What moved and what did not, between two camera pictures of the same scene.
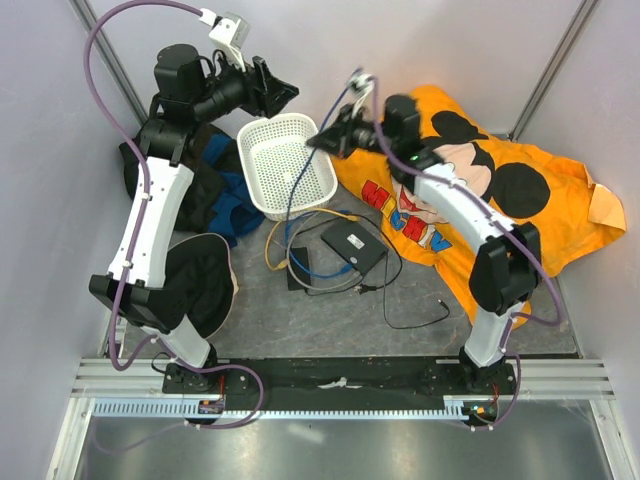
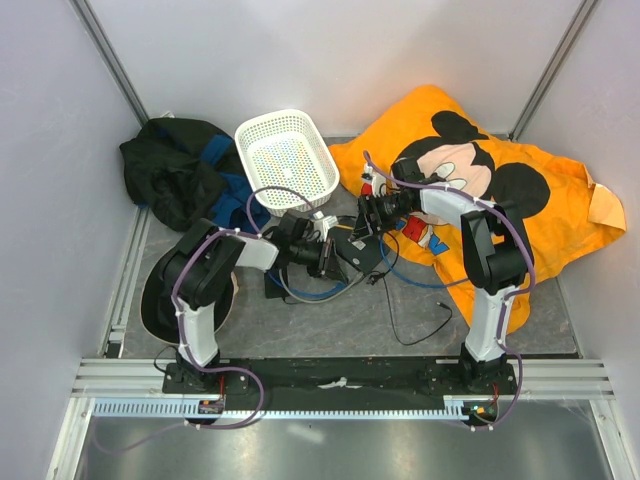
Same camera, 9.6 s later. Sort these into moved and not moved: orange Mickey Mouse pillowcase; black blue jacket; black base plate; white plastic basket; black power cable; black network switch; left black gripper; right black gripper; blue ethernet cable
Moved: left black gripper; right black gripper; black power cable; blue ethernet cable
Not moved: black base plate; black blue jacket; black network switch; white plastic basket; orange Mickey Mouse pillowcase
